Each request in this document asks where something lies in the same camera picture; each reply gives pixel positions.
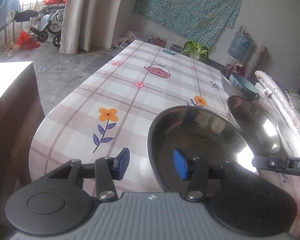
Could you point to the blue water jug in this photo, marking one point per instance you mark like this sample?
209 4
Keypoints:
240 46

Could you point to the red plastic bag on floor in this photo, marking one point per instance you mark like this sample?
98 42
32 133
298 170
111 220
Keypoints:
25 42

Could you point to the beige curtain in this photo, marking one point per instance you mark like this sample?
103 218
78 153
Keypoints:
96 23

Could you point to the white plastic bag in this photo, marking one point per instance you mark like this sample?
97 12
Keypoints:
125 41

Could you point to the green napa cabbage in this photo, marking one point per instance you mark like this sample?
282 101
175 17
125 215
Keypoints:
196 50

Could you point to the plaid teapot tablecloth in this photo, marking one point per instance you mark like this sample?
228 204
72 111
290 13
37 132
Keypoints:
114 109

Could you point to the steel deep bowl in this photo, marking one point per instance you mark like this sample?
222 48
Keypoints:
231 90

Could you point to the wheelchair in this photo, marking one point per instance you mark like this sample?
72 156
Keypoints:
50 19

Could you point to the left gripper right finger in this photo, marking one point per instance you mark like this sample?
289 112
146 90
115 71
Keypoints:
236 198

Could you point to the teal ceramic bowl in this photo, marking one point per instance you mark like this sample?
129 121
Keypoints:
244 85

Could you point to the white water dispenser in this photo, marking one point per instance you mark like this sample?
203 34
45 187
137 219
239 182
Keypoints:
231 62

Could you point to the red onion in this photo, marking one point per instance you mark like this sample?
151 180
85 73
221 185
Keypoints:
237 68

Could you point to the large steel plate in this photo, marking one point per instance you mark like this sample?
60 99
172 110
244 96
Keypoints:
197 132

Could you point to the teal floral wall cloth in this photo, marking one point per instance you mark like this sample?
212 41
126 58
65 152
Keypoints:
198 20

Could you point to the red drink can pack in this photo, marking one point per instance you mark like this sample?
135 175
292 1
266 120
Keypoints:
159 41

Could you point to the rolled patterned mat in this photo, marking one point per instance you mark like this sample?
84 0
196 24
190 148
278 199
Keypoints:
259 50

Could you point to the white lace quilt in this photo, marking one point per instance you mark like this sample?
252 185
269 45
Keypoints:
291 117

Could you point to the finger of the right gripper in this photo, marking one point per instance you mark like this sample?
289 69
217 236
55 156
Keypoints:
270 164

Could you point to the white calligraphy ceramic plate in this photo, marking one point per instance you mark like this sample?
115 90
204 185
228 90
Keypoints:
290 142

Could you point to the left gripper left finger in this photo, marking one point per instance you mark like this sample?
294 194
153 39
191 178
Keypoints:
66 197

